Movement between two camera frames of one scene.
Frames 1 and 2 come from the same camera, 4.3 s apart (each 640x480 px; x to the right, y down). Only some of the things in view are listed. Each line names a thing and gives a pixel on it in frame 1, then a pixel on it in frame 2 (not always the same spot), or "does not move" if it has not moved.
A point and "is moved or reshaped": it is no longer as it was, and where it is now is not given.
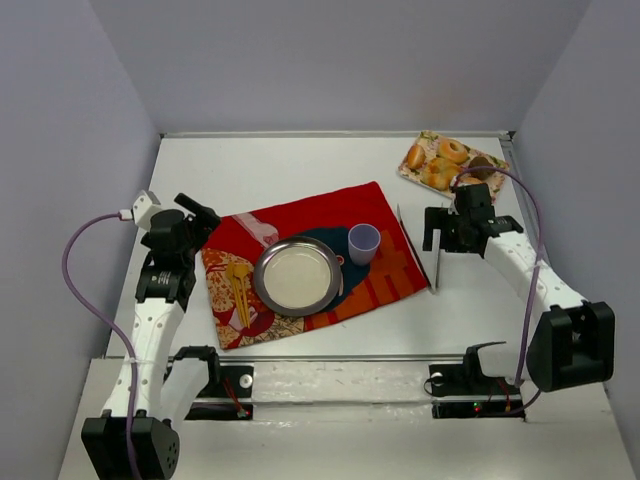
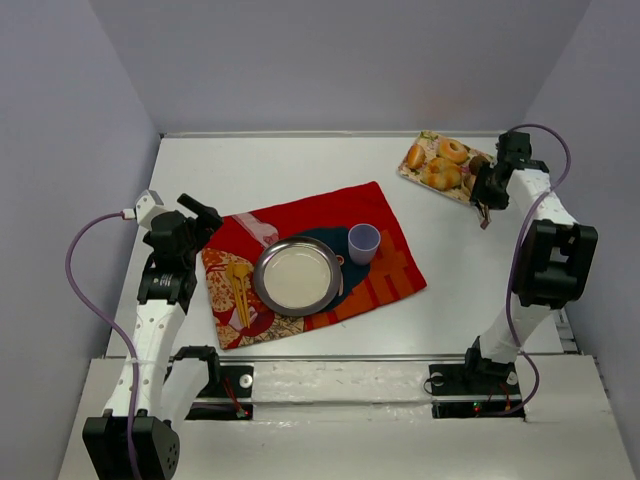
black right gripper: (441, 227) -> (484, 198)
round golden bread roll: (415, 156) does not move
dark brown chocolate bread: (480, 161) does not move
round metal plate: (297, 276) does not move
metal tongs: (434, 288) is moved or reshaped
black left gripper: (201, 220) does not move
